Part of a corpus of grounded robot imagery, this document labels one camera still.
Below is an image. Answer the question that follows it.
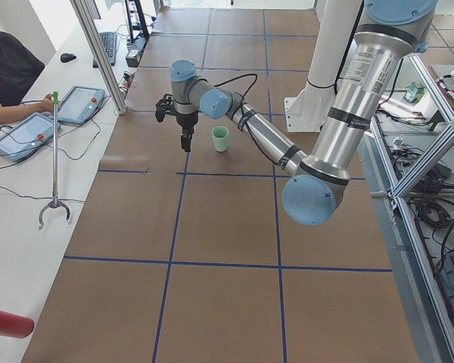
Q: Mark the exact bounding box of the brown paper table cover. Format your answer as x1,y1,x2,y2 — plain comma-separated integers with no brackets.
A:
23,9,418,362

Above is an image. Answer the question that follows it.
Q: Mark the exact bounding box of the black keyboard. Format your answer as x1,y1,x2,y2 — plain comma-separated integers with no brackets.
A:
99,32,117,66

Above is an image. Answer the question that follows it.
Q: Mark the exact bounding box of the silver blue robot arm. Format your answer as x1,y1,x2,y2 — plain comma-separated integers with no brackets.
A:
166,1,437,226

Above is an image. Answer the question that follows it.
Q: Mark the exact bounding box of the blue teach pendant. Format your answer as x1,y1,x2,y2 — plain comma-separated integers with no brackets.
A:
58,85,105,126
0,113,54,162

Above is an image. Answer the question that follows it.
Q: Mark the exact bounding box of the far blue teach pendant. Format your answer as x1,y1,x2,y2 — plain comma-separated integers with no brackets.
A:
58,85,105,126

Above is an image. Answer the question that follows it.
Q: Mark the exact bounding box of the near blue teach pendant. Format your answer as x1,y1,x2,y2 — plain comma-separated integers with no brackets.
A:
0,113,54,162

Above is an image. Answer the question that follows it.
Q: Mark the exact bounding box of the mint green cup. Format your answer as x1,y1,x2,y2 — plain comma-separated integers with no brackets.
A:
211,126,229,152

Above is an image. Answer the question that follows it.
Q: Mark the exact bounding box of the black computer mouse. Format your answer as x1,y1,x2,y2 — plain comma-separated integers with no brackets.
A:
60,53,76,63

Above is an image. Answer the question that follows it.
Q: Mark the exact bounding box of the person in black shirt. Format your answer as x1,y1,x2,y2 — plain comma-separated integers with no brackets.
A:
0,31,45,125

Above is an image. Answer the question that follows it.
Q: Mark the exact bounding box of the red cylinder bottle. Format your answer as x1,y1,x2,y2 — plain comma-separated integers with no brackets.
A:
0,310,35,339

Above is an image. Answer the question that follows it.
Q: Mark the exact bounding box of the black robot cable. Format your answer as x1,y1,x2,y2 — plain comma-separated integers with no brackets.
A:
213,73,300,167

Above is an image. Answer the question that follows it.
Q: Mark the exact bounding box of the person's hand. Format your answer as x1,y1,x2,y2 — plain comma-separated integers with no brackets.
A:
39,95,54,113

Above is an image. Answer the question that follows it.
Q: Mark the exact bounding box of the metal reacher grabber tool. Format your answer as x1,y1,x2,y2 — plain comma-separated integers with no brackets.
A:
38,91,70,230

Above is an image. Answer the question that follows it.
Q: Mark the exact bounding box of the aluminium frame rail right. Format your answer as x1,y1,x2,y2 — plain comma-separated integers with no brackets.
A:
360,47,454,362

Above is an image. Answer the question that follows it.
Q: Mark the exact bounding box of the aluminium frame post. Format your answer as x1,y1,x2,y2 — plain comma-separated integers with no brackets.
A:
70,0,128,115

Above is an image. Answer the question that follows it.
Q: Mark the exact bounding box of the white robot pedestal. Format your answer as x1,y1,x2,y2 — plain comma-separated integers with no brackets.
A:
285,0,363,132

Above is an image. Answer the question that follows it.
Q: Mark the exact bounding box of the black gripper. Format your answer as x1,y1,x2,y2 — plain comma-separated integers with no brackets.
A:
176,111,197,153

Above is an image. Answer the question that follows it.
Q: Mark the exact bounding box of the green white small box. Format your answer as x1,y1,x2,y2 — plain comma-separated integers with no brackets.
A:
403,82,427,104

